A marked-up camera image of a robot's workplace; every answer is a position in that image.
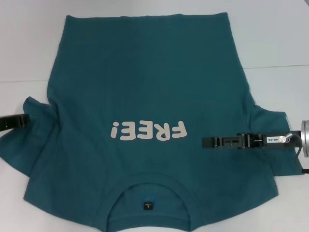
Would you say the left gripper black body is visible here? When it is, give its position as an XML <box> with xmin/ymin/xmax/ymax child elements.
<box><xmin>0</xmin><ymin>115</ymin><xmax>17</xmax><ymax>133</ymax></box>

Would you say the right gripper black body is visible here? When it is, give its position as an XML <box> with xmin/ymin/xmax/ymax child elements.
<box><xmin>236</xmin><ymin>130</ymin><xmax>303</xmax><ymax>151</ymax></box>

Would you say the teal t-shirt with FREE! print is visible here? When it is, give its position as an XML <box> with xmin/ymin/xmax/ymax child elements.
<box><xmin>0</xmin><ymin>12</ymin><xmax>304</xmax><ymax>232</ymax></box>

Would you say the dark right gripper cable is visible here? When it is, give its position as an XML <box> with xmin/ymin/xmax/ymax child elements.
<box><xmin>294</xmin><ymin>144</ymin><xmax>309</xmax><ymax>174</ymax></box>

